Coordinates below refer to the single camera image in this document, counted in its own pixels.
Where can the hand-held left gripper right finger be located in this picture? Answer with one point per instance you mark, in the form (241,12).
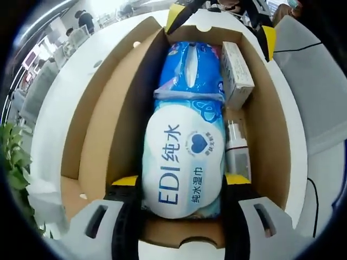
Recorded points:
(249,233)

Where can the small white carton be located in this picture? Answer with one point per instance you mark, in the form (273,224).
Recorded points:
(236,70)

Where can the white blue wet wipes pack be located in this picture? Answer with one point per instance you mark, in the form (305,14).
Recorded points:
(184,162)

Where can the brown cardboard shoe box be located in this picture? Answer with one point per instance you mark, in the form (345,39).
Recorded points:
(108,122)

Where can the green potted plant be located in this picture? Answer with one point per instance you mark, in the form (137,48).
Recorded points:
(16,162)

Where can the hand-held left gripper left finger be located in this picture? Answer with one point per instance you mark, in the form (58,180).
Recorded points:
(108,233)

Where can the small clear bottle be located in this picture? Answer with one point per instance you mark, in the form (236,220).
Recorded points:
(238,151)

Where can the pink display screen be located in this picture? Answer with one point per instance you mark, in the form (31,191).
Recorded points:
(29,58)

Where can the blue soft tissue pack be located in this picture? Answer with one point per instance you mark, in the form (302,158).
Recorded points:
(173,67)

